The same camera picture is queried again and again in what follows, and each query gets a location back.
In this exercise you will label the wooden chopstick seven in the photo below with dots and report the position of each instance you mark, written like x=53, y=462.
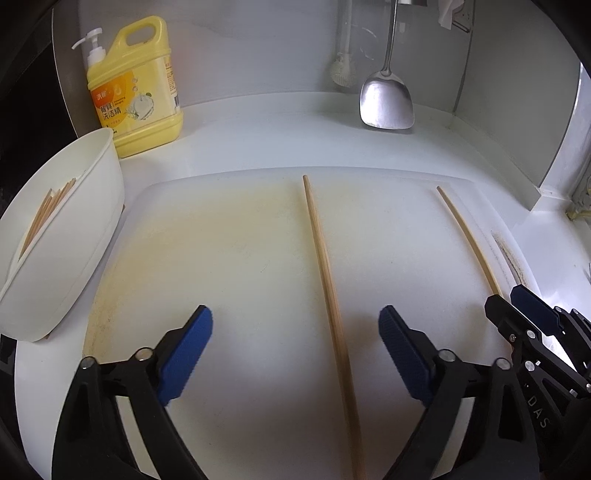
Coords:
x=481, y=258

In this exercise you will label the wooden chopstick one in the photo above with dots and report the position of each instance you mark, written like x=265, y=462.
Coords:
x=36, y=222

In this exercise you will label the wooden chopstick four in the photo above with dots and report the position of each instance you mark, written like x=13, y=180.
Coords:
x=61, y=193

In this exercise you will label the white dish brush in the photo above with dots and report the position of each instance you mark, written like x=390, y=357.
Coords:
x=343, y=70

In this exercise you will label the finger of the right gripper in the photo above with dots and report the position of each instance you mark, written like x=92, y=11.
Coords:
x=551, y=321
x=513, y=326

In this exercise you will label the yellow dish soap bottle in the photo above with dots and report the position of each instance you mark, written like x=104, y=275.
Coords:
x=132, y=86

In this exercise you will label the wooden chopstick three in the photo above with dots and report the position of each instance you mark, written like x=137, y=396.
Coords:
x=48, y=212

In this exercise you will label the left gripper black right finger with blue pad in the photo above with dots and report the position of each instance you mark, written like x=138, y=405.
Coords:
x=499, y=442

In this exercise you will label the white cutting board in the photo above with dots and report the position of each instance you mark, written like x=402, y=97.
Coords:
x=264, y=401

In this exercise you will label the steel spatula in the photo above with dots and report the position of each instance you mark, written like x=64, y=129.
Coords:
x=385, y=100

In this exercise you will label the wooden chopstick six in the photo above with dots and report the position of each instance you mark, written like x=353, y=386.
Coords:
x=341, y=350

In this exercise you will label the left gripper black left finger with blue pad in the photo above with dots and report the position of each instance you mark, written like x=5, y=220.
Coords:
x=91, y=442

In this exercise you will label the pink checkered cloth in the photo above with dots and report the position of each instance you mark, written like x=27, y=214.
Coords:
x=447, y=9

